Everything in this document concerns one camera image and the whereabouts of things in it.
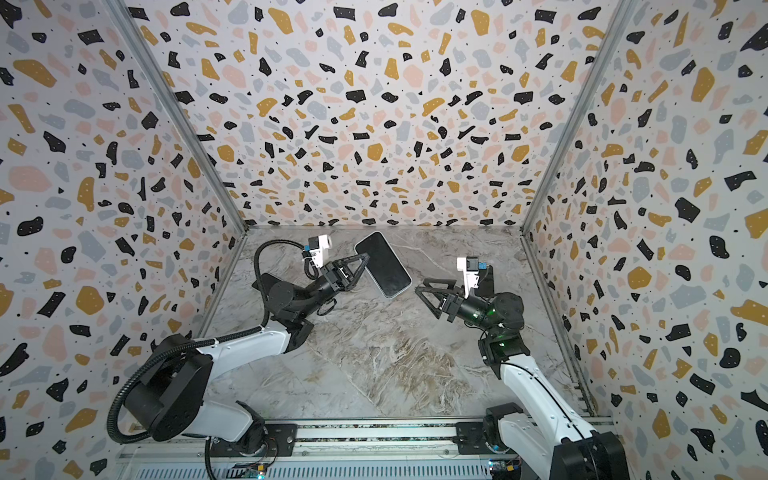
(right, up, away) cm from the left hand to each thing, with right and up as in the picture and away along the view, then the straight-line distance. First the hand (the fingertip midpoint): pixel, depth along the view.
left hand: (367, 258), depth 64 cm
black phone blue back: (+3, -1, +3) cm, 5 cm away
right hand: (+11, -7, +3) cm, 13 cm away
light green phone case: (+3, -8, +2) cm, 9 cm away
